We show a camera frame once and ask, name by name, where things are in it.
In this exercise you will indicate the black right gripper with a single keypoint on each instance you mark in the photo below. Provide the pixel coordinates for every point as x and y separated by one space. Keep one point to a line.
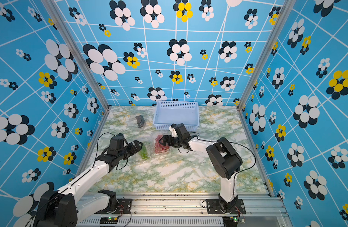
165 137

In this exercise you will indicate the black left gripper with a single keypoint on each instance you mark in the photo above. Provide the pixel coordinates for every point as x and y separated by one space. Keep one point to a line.
134 150

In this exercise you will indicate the red grape bunch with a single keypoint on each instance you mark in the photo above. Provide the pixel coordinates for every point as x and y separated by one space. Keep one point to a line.
158 148
159 139

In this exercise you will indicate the green grape bunch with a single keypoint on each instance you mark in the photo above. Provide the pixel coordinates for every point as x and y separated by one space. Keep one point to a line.
144 153

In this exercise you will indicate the clear plastic clamshell container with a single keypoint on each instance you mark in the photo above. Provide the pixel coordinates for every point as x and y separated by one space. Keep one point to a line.
132 123

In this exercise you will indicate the black grape bunch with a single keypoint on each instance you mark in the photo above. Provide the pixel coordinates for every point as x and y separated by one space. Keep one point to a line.
140 121

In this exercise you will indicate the white perforated plastic basket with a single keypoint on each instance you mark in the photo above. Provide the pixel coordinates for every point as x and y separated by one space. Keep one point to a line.
176 112

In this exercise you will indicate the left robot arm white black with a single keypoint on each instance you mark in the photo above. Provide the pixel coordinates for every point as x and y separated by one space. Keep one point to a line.
64 208

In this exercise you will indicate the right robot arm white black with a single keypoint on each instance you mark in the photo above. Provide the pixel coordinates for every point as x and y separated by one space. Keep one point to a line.
225 160

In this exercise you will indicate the left green circuit board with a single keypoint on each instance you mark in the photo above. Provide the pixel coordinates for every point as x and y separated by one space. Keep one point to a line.
109 220

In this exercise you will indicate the green circuit board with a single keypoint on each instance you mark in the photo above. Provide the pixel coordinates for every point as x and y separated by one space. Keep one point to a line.
230 221
109 220

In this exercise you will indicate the right green circuit board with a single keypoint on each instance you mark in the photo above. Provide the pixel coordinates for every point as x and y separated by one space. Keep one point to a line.
230 221

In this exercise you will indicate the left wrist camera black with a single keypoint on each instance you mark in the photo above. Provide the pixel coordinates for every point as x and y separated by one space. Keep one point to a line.
117 144

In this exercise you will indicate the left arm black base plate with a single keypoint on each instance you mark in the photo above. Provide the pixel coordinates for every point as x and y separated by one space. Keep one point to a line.
124 207

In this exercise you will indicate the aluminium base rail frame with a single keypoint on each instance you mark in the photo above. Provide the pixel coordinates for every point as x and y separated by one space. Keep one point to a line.
189 209

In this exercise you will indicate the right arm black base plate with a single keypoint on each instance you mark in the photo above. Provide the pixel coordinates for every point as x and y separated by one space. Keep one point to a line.
219 206

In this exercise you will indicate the aluminium corner post left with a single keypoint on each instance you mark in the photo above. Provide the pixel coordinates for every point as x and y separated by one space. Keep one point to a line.
52 10

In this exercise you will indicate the aluminium corner post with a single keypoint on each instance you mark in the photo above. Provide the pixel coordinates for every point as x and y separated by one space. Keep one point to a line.
285 12
52 10

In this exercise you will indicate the aluminium corner post right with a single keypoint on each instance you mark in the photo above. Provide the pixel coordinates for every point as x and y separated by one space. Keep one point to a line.
285 12

